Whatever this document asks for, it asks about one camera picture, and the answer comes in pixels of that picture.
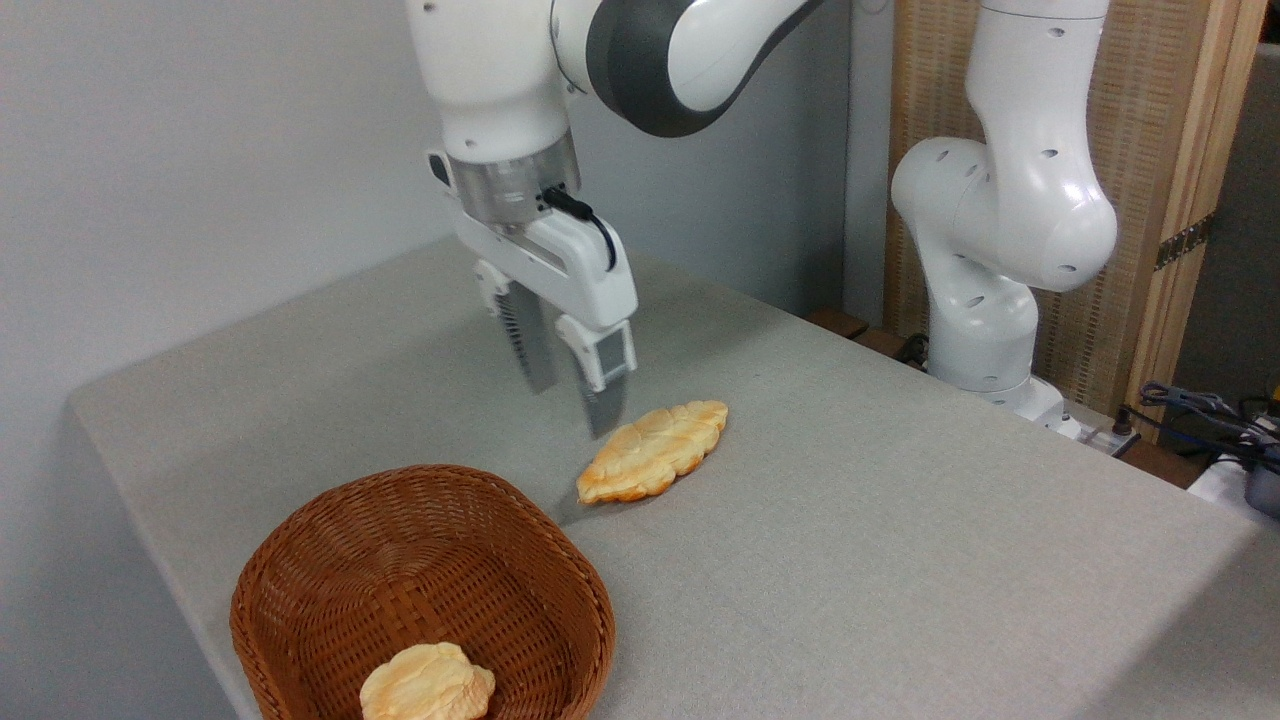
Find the grey box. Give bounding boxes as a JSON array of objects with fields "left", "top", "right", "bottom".
[{"left": 1244, "top": 465, "right": 1280, "bottom": 519}]

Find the small brown wooden block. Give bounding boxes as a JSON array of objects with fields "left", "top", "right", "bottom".
[{"left": 804, "top": 307, "right": 871, "bottom": 341}]

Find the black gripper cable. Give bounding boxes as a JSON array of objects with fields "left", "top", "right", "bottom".
[{"left": 541, "top": 187, "right": 618, "bottom": 273}]

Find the brown wicker basket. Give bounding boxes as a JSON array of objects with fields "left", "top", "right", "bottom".
[{"left": 229, "top": 464, "right": 617, "bottom": 720}]

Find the long brown wooden block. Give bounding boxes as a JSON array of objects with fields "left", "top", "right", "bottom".
[{"left": 850, "top": 327, "right": 927, "bottom": 373}]

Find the small round bread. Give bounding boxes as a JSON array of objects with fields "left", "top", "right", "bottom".
[{"left": 359, "top": 642, "right": 497, "bottom": 720}]

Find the bamboo folding screen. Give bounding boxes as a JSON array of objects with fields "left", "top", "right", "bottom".
[{"left": 884, "top": 0, "right": 1271, "bottom": 441}]

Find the brown wooden board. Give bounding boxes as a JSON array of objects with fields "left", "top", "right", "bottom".
[{"left": 1120, "top": 440, "right": 1213, "bottom": 491}]

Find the long braided bread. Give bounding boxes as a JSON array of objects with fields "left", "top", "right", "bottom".
[{"left": 576, "top": 400, "right": 730, "bottom": 505}]

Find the grey tablecloth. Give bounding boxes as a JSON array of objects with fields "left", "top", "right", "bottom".
[{"left": 68, "top": 235, "right": 1280, "bottom": 720}]

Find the blue grey cable bundle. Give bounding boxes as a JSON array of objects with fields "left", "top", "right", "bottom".
[{"left": 1138, "top": 381, "right": 1280, "bottom": 473}]

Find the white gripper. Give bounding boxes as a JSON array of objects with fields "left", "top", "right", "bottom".
[{"left": 428, "top": 150, "right": 639, "bottom": 439}]

